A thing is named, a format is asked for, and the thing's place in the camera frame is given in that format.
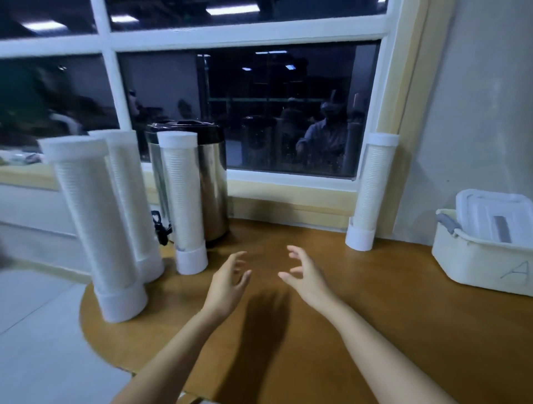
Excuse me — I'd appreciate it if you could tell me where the white framed window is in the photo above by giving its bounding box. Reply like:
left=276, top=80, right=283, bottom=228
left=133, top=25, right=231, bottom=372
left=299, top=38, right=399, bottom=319
left=0, top=0, right=459, bottom=230

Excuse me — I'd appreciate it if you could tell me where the white plastic lid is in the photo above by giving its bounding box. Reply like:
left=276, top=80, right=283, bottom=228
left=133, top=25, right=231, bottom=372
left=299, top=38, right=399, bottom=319
left=456, top=190, right=533, bottom=248

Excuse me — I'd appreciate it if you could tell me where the person's right hand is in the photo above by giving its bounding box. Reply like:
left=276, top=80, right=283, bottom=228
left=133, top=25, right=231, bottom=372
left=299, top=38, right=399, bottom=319
left=277, top=245, right=338, bottom=316

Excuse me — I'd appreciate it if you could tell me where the stainless steel water dispenser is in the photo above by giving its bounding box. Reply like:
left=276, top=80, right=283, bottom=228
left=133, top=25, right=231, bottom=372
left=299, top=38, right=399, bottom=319
left=145, top=120, right=230, bottom=246

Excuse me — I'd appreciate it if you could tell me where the person's left forearm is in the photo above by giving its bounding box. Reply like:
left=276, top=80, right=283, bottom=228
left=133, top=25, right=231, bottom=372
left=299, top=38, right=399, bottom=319
left=112, top=308, right=226, bottom=404

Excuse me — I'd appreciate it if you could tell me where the person's right forearm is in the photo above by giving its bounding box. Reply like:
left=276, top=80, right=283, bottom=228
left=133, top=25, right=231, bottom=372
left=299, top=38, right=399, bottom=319
left=320, top=300, right=455, bottom=404

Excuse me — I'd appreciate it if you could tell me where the person's left hand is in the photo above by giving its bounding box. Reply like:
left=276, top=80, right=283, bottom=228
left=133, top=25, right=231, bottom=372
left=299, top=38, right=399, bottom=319
left=202, top=251, right=253, bottom=321

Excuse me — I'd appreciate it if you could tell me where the nested stack of paper cups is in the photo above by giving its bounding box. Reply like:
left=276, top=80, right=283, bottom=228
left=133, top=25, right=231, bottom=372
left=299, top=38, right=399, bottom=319
left=54, top=162, right=141, bottom=292
left=351, top=147, right=396, bottom=230
left=162, top=150, right=205, bottom=251
left=108, top=150, right=159, bottom=259

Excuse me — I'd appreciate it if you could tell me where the translucent plastic box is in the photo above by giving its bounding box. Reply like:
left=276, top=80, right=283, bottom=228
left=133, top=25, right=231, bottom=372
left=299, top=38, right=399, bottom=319
left=431, top=208, right=533, bottom=297

